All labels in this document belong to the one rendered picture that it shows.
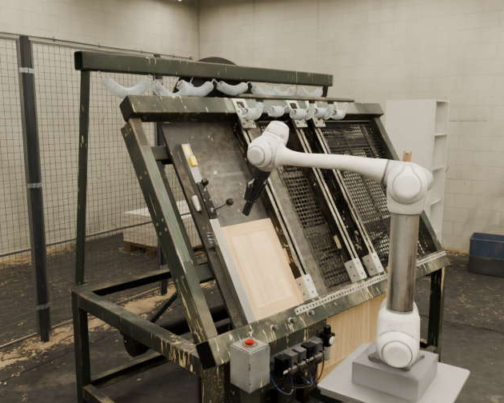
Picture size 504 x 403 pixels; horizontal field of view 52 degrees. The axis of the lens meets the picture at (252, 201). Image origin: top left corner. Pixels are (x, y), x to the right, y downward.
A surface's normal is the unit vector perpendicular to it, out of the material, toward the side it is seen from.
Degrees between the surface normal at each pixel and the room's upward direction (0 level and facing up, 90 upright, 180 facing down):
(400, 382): 90
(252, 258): 59
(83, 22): 90
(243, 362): 90
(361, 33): 90
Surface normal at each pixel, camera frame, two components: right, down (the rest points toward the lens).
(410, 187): -0.29, 0.04
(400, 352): -0.29, 0.26
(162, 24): 0.82, 0.09
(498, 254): -0.51, 0.15
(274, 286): 0.60, -0.41
